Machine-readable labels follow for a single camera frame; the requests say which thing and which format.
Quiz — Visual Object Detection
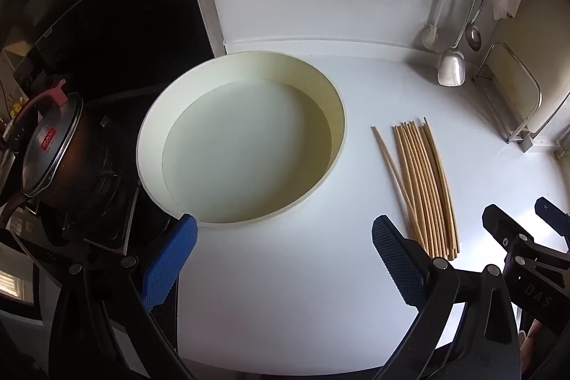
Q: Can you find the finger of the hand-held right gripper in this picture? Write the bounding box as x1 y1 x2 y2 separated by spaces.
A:
483 204 535 269
535 197 570 240

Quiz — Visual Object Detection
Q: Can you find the bundle of wooden chopsticks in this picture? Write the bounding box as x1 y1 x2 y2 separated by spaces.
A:
372 117 460 260

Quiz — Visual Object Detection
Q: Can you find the dark cooking pot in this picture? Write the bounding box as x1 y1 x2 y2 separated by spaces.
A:
22 93 134 212

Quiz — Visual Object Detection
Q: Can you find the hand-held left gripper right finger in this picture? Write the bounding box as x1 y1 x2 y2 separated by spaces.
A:
372 214 522 380

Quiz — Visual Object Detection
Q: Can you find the metal ladle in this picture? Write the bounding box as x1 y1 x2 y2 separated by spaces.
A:
465 0 493 52

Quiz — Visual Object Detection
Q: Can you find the white round basin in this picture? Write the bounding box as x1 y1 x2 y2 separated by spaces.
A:
136 51 347 228

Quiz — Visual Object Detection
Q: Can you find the white dish brush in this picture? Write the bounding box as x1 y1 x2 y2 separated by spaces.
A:
421 0 446 51

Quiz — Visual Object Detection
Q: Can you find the metal spatula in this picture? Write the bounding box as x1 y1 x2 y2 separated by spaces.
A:
437 0 484 87

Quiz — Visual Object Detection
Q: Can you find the cream cutting board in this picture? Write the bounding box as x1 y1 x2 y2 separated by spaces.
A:
483 0 570 140

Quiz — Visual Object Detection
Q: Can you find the metal wire rack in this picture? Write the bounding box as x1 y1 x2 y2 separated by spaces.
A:
472 42 543 151

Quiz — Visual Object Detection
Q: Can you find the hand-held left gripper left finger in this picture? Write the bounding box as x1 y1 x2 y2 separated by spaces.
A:
49 213 199 380

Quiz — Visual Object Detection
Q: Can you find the black gas stove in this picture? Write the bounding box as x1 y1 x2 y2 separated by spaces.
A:
45 108 179 256

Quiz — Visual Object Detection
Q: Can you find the glass pot lid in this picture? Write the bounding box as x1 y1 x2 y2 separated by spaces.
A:
20 79 85 198

